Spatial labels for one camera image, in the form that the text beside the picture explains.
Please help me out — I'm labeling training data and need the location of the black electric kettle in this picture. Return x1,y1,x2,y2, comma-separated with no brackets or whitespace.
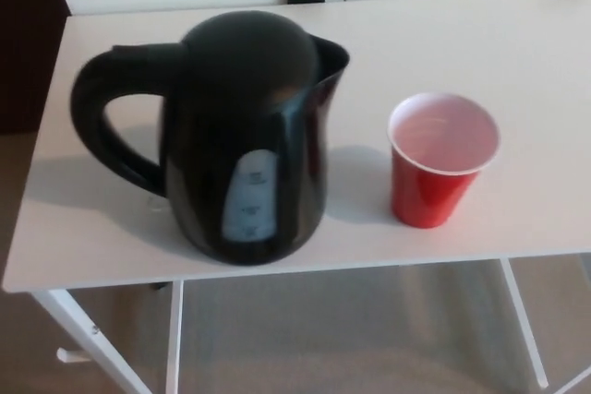
68,11,351,269

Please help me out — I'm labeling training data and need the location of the white table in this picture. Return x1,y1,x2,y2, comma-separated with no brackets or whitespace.
0,0,591,394

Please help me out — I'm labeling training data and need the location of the red plastic cup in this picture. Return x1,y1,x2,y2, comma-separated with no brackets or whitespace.
386,91,502,230

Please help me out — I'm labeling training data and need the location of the dark brown cabinet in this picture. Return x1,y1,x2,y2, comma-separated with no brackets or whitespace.
0,0,70,135

